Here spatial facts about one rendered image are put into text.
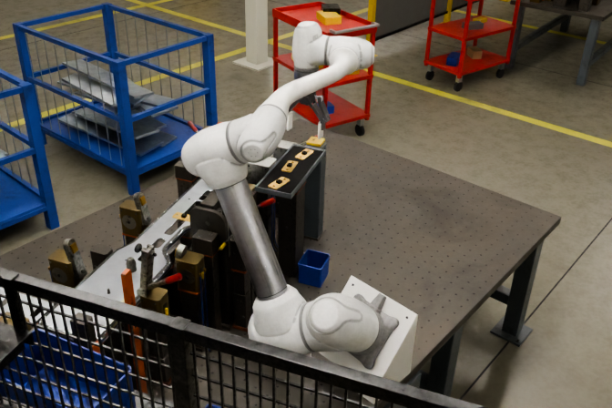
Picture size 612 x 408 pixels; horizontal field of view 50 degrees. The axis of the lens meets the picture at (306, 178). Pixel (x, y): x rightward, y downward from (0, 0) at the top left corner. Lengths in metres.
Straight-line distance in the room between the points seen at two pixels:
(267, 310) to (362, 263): 0.79
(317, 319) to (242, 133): 0.58
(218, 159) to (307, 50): 0.60
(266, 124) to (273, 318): 0.60
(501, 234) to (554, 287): 1.03
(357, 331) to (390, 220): 1.11
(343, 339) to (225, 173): 0.59
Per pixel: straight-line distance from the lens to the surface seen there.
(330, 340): 1.97
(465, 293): 2.66
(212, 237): 2.14
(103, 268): 2.27
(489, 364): 3.43
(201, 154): 1.94
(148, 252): 1.95
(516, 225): 3.14
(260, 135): 1.84
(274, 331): 2.07
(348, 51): 2.26
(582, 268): 4.24
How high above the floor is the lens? 2.33
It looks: 30 degrees down
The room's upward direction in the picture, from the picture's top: 2 degrees clockwise
